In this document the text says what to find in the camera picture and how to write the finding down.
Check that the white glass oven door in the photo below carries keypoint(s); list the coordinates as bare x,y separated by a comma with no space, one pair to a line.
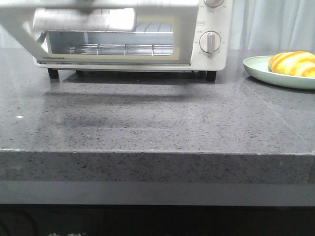
45,28

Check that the yellow croissant bread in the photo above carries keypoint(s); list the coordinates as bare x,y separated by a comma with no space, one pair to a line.
297,63

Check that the white Toshiba toaster oven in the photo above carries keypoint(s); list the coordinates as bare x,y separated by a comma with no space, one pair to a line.
209,19

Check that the lower silver timer knob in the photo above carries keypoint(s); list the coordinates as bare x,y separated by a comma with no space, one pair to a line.
210,42

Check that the light green plate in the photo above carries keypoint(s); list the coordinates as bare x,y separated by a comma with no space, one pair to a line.
258,68

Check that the upper silver temperature knob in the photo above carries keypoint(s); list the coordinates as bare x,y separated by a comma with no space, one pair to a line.
213,3

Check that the metal wire oven rack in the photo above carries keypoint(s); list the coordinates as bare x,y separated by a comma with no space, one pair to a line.
147,39

